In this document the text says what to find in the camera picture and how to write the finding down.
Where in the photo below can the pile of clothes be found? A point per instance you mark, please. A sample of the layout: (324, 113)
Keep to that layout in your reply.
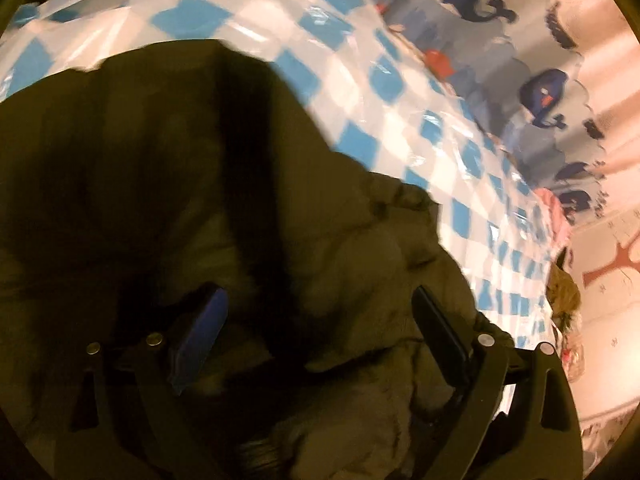
(564, 297)

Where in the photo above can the blue white checkered plastic sheet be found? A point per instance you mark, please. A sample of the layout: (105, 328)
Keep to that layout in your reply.
(350, 90)

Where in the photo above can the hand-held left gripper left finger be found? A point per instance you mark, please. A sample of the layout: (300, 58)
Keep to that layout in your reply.
(202, 332)

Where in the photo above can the dark olive jacket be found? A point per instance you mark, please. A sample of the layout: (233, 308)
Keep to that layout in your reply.
(210, 220)

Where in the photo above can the pink cloth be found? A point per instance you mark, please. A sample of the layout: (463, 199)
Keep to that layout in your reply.
(555, 210)

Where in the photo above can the red tree wall sticker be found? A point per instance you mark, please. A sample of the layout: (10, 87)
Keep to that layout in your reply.
(617, 260)

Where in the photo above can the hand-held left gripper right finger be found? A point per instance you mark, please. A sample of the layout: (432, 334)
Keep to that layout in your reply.
(442, 330)

